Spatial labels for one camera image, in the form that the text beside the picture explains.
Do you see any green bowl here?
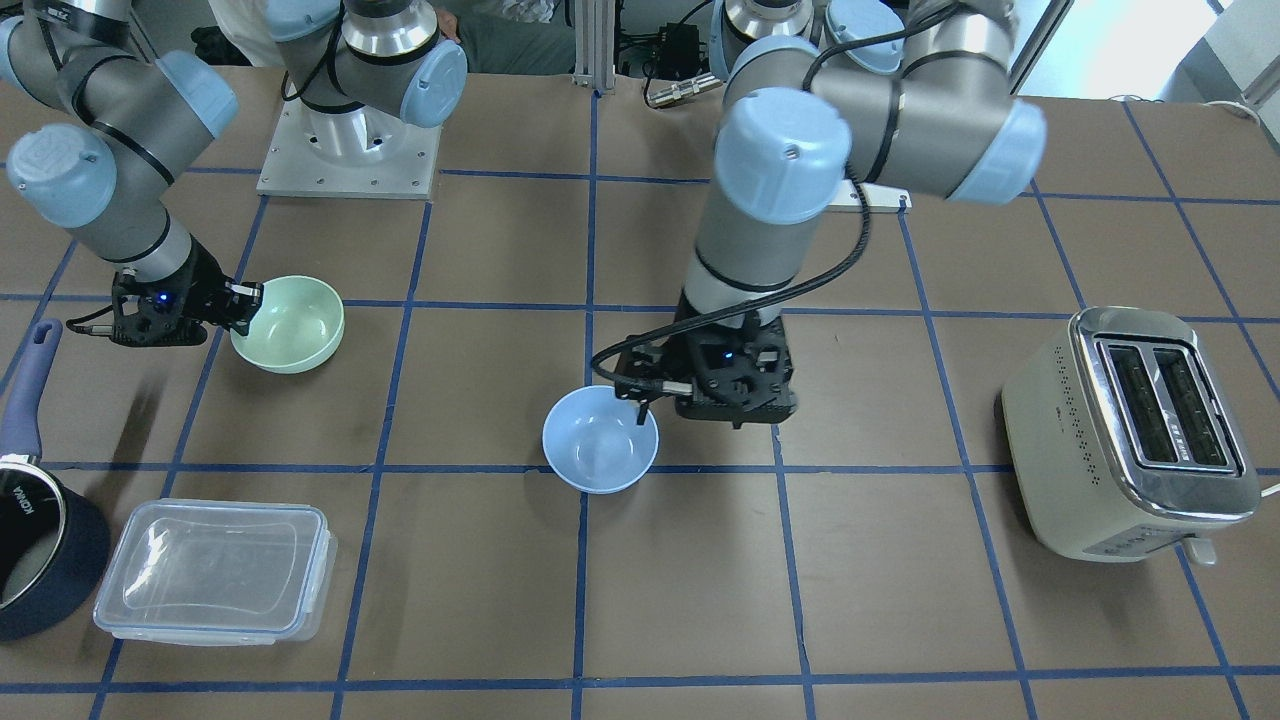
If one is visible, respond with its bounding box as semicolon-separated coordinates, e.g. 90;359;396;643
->
230;275;346;375

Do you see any blue bowl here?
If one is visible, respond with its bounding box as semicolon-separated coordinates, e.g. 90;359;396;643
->
541;386;660;495

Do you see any grey robot arm near toaster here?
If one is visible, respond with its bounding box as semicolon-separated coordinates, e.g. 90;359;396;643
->
591;1;1047;427

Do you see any clear plastic food container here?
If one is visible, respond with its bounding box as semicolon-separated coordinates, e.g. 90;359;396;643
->
92;498;338;647

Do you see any dark blue saucepan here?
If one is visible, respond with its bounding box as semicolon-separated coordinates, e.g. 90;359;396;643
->
1;320;110;642

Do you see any cream and chrome toaster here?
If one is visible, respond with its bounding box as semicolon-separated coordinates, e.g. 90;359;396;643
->
998;306;1263;566

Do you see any aluminium frame post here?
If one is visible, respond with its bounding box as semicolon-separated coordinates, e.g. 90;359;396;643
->
570;0;618;97

